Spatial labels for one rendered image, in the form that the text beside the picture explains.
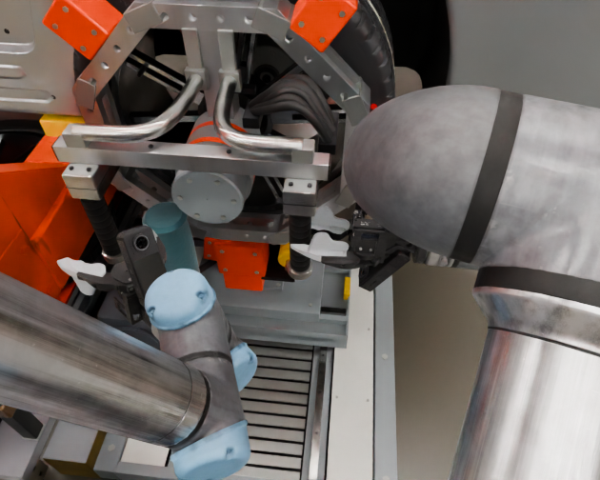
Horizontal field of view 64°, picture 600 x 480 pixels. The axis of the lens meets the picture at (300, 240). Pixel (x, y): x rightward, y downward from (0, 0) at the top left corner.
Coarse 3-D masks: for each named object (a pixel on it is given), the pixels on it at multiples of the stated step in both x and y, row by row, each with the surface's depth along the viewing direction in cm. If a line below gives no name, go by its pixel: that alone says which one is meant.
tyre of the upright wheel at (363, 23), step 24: (120, 0) 82; (360, 0) 85; (360, 24) 82; (384, 24) 95; (336, 48) 84; (360, 48) 84; (384, 48) 87; (360, 72) 87; (384, 72) 87; (384, 96) 90
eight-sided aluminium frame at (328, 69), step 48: (144, 0) 74; (192, 0) 74; (240, 0) 76; (288, 0) 77; (288, 48) 77; (96, 96) 88; (336, 96) 82; (144, 192) 105; (336, 192) 100; (240, 240) 113; (288, 240) 111
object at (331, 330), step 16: (336, 272) 162; (336, 288) 158; (336, 304) 153; (240, 320) 149; (256, 320) 149; (272, 320) 149; (288, 320) 149; (320, 320) 148; (336, 320) 147; (240, 336) 150; (256, 336) 149; (272, 336) 148; (288, 336) 147; (304, 336) 146; (320, 336) 145; (336, 336) 144
